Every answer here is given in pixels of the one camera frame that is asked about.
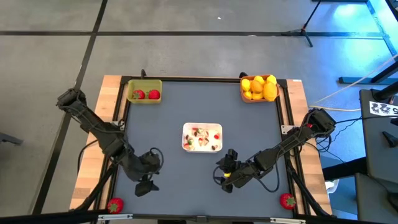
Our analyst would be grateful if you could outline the white floor cable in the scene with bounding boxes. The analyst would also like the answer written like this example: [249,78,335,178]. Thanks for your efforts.
[308,54,398,112]

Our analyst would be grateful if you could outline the black desk device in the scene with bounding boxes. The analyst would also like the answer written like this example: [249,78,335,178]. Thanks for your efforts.
[381,130,398,149]

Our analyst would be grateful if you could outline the black metal stand base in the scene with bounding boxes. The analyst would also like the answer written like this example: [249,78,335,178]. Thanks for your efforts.
[338,0,398,85]

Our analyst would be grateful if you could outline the grey cart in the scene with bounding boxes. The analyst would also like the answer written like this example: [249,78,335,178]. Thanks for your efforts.
[354,172,398,224]

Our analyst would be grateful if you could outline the white marker tag sheet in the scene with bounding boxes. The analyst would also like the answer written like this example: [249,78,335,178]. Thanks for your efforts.
[369,100,398,118]

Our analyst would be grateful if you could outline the black pole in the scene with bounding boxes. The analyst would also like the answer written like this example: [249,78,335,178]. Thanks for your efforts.
[373,80,398,101]

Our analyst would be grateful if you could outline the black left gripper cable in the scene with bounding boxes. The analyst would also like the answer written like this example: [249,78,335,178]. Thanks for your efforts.
[148,147,165,171]

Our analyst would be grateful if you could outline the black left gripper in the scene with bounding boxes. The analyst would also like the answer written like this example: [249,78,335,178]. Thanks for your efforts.
[127,151,162,198]

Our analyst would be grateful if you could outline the grey metal foot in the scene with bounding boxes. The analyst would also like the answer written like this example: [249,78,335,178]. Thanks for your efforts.
[0,131,24,146]

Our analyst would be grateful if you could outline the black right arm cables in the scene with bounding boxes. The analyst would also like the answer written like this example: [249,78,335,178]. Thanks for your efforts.
[306,115,398,164]

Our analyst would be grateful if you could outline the grey desk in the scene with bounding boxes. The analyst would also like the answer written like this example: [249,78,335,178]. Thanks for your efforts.
[359,88,398,184]

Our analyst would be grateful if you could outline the black tripod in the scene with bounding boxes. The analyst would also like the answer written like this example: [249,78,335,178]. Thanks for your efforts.
[281,0,323,48]

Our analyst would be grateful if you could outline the green plastic basket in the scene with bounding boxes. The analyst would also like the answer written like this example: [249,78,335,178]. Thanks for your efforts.
[126,78,163,105]

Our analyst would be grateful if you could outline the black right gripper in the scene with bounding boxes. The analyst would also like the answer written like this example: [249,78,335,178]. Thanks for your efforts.
[217,148,259,194]

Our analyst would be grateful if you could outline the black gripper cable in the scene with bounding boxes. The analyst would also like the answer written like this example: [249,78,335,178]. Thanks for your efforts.
[148,147,165,171]
[212,166,280,194]

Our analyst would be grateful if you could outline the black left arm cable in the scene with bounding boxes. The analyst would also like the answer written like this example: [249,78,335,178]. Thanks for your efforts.
[76,136,106,175]

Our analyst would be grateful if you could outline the black aluminium table frame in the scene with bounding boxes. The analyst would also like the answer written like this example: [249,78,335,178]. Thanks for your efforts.
[0,73,398,224]

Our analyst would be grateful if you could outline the orange plastic basket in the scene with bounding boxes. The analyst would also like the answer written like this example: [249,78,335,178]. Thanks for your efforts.
[239,74,280,105]

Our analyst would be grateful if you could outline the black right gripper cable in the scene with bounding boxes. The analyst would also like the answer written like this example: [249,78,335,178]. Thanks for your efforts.
[212,166,280,194]

